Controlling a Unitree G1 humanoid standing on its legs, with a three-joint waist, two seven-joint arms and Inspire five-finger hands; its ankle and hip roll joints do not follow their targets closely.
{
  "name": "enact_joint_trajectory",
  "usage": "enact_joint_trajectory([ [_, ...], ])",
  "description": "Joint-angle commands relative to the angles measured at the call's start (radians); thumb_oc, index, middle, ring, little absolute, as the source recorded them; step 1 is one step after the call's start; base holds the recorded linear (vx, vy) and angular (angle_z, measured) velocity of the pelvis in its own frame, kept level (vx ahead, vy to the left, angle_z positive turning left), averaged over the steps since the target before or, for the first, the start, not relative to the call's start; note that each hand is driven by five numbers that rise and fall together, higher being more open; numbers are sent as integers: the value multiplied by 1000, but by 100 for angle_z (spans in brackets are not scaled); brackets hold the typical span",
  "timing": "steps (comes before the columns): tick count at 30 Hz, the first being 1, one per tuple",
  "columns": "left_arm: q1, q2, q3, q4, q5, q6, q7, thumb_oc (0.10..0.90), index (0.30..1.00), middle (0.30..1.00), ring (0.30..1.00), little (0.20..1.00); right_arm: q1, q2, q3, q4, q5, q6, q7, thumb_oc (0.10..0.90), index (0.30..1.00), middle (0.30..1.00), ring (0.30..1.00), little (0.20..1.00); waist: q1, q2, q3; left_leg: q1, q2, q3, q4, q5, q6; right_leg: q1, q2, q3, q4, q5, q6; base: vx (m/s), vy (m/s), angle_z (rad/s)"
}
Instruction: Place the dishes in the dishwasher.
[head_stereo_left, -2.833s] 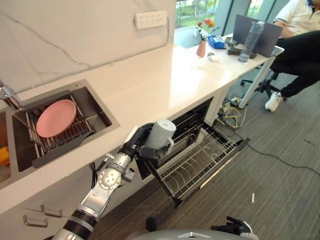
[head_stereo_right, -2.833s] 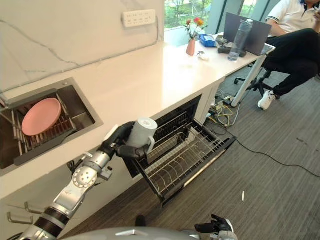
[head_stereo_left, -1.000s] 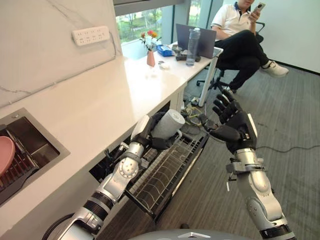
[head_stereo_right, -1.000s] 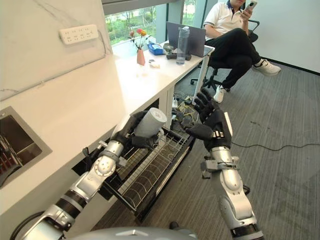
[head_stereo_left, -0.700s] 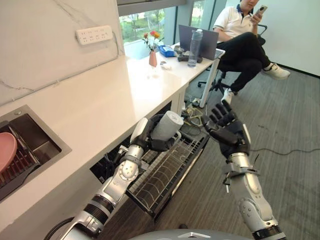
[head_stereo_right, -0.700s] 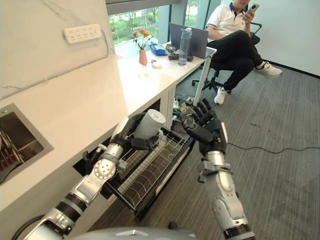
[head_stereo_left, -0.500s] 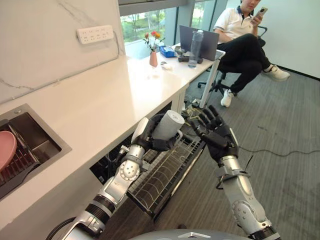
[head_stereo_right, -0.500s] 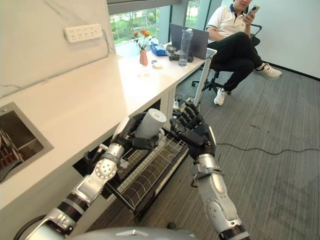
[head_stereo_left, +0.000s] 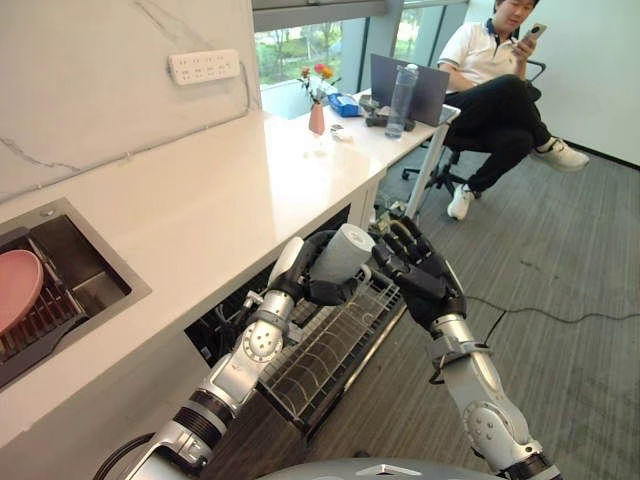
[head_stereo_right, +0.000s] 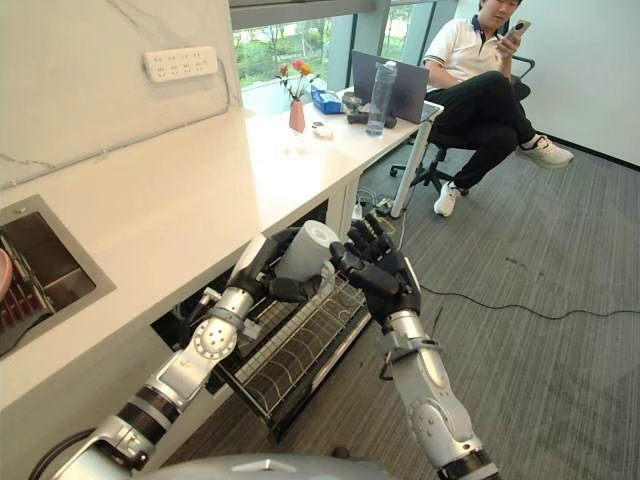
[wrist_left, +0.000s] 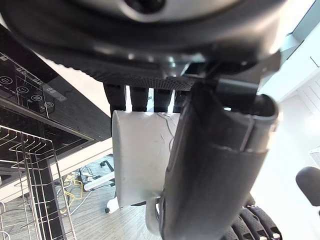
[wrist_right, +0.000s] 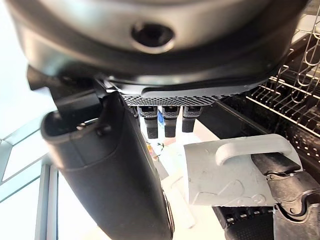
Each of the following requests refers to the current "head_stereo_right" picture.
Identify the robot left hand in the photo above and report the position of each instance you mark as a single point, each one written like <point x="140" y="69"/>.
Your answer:
<point x="280" y="270"/>

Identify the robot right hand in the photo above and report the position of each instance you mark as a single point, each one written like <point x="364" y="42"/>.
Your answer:
<point x="382" y="270"/>

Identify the grey ceramic mug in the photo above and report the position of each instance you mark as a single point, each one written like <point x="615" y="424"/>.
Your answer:
<point x="307" y="252"/>

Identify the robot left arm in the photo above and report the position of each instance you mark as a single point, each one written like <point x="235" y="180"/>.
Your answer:
<point x="170" y="370"/>

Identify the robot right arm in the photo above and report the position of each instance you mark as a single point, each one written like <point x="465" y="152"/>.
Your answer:
<point x="430" y="395"/>

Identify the floor power strip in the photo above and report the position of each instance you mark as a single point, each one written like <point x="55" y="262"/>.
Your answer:
<point x="367" y="202"/>

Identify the white desk leg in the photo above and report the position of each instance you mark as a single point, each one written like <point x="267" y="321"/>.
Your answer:
<point x="411" y="170"/>

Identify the black office chair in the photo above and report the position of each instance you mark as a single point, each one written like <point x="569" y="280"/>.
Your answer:
<point x="450" y="150"/>

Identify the white earbuds case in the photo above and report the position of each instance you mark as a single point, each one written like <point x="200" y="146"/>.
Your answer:
<point x="322" y="131"/>

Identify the pink flower vase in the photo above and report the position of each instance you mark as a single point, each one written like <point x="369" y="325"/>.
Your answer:
<point x="297" y="116"/>

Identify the black gadget on desk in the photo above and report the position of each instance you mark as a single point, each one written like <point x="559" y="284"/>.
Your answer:
<point x="356" y="107"/>

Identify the clear water bottle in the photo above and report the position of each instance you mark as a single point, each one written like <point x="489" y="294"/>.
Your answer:
<point x="380" y="100"/>

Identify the blue tissue box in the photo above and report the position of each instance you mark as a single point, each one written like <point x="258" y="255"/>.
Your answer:
<point x="326" y="98"/>

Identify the grey laptop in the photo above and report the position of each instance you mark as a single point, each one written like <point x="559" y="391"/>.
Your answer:
<point x="395" y="87"/>

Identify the artificial flowers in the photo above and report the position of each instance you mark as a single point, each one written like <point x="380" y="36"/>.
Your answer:
<point x="298" y="77"/>

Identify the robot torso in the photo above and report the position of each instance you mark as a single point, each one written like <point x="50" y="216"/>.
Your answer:
<point x="270" y="470"/>

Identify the person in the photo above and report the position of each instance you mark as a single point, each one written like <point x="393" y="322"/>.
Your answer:
<point x="492" y="100"/>

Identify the white power strip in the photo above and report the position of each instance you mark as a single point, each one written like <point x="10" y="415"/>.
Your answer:
<point x="180" y="63"/>

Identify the steel sink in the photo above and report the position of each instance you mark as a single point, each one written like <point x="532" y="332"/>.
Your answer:
<point x="45" y="275"/>

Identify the red dish rack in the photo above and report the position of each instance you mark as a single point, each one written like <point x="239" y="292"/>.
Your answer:
<point x="22" y="300"/>

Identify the smartphone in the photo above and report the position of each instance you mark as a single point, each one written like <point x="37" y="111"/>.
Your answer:
<point x="518" y="30"/>

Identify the pink bowl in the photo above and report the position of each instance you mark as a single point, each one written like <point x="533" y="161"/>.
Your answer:
<point x="4" y="272"/>

